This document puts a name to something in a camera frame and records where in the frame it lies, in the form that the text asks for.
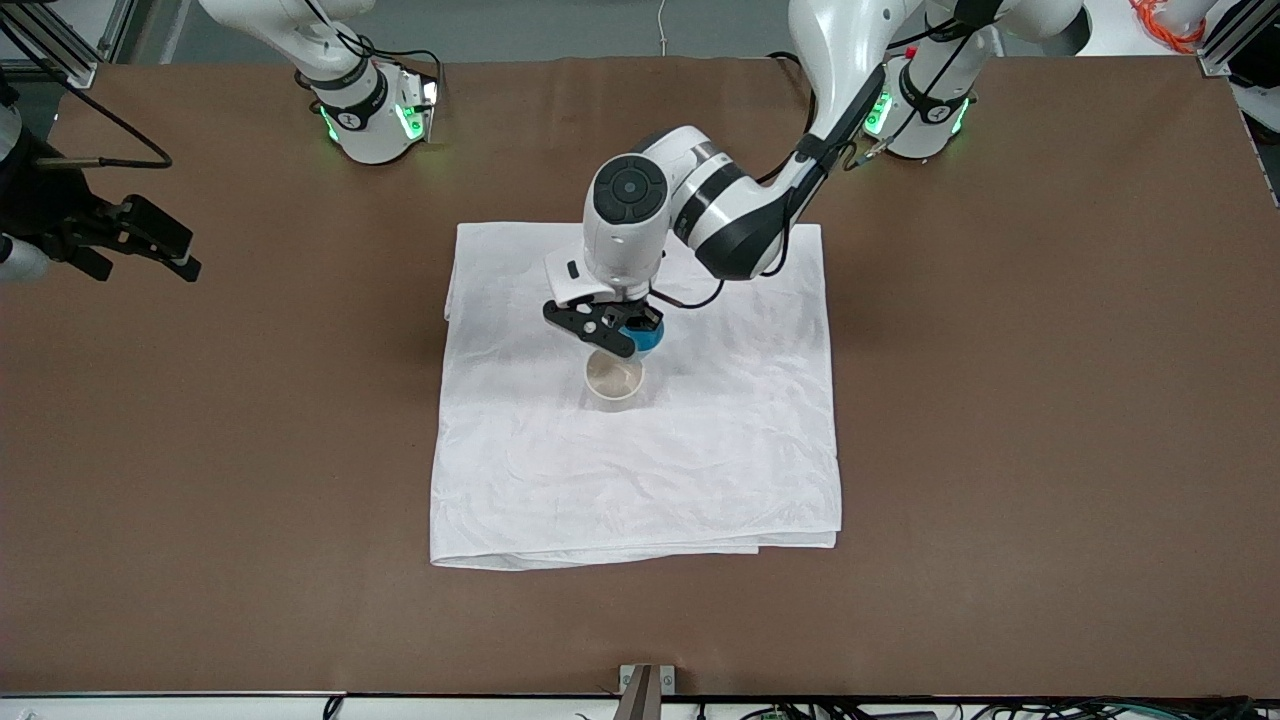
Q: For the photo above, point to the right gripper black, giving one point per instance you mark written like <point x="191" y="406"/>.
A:
<point x="48" y="205"/>

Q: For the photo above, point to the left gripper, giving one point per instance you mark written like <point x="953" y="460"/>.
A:
<point x="634" y="319"/>

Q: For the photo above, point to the small blue cup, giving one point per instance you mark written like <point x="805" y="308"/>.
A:
<point x="648" y="342"/>

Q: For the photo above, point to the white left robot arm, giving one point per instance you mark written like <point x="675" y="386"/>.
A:
<point x="730" y="210"/>

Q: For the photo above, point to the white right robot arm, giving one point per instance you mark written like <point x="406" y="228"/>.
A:
<point x="365" y="120"/>

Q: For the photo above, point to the white folded cloth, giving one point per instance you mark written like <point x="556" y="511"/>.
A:
<point x="640" y="470"/>

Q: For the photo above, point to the aluminium frame extrusion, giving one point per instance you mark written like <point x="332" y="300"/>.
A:
<point x="1235" y="35"/>
<point x="60" y="45"/>

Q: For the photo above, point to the metal base connector bracket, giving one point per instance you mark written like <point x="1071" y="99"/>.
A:
<point x="425" y="105"/>

